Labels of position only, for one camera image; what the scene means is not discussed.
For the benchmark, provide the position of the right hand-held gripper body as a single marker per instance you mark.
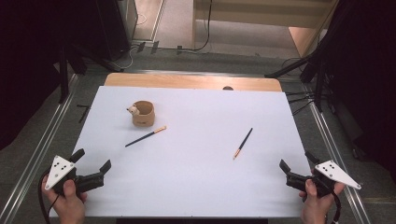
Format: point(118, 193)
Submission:
point(334, 172)

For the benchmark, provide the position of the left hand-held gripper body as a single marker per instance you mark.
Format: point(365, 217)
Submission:
point(59, 171)

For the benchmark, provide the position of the dark blue makeup brush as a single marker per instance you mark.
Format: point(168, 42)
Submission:
point(243, 143)
point(144, 136)

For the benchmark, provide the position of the tan bear pen holder cup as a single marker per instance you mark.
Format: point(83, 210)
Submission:
point(144, 114)

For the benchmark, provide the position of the person's left hand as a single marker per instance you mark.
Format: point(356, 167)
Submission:
point(70, 207)

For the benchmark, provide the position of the person's right hand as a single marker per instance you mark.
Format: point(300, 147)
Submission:
point(314, 208)

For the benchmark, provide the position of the black metal stand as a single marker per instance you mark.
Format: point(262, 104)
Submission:
point(63, 74)
point(319, 84)

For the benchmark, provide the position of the white table sheet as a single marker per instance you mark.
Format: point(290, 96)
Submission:
point(193, 174)

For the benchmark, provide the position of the dark curtain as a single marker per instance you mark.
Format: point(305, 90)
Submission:
point(367, 77)
point(28, 62)

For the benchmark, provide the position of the wooden table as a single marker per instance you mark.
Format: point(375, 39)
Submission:
point(186, 81)

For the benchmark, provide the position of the light wooden desk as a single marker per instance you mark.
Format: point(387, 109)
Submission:
point(249, 12)

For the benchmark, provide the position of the metal floor rail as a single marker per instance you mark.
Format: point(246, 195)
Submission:
point(40, 149)
point(336, 155)

